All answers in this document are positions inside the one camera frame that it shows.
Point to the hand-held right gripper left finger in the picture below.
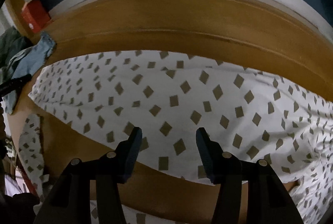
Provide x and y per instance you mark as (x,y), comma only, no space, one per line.
(134,153)

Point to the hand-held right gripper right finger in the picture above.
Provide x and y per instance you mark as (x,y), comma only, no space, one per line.
(204,156)

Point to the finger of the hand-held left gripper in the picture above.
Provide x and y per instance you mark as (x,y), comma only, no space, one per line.
(15,84)

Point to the light blue jeans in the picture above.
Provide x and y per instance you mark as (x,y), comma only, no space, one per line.
(28,57)

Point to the white diamond-print pants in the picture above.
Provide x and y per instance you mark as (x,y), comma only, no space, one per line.
(182,99)

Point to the grey-green garment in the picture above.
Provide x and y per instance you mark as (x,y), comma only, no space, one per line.
(10,44)

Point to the red box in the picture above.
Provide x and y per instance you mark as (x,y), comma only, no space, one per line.
(36,15)

